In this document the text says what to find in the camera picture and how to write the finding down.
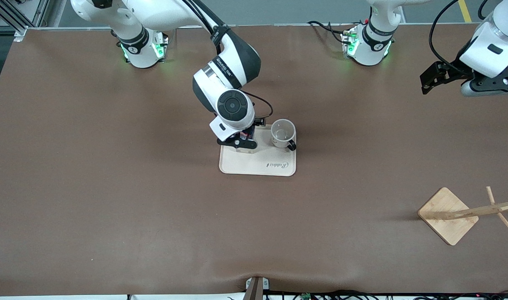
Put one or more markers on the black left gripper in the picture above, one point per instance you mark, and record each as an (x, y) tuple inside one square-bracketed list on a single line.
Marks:
[(455, 68)]

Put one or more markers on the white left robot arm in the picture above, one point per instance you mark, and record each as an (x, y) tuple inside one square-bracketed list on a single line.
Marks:
[(375, 46)]

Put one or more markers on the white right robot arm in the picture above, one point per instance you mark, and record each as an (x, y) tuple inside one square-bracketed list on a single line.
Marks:
[(233, 62)]

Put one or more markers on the small green circuit board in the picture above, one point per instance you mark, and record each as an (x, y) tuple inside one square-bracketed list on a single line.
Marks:
[(306, 296)]

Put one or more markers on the wooden mug stand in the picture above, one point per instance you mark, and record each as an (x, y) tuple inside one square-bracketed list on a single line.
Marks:
[(446, 216)]

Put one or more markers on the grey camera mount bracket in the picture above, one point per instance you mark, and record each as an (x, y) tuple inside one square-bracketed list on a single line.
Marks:
[(256, 289)]

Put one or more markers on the white tray with Rabbit print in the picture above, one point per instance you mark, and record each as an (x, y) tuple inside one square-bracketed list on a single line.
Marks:
[(245, 164)]

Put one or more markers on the blue white milk carton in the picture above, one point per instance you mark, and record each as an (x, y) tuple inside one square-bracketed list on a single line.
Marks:
[(246, 134)]

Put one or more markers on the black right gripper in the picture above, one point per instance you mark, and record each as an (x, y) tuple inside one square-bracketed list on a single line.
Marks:
[(249, 133)]

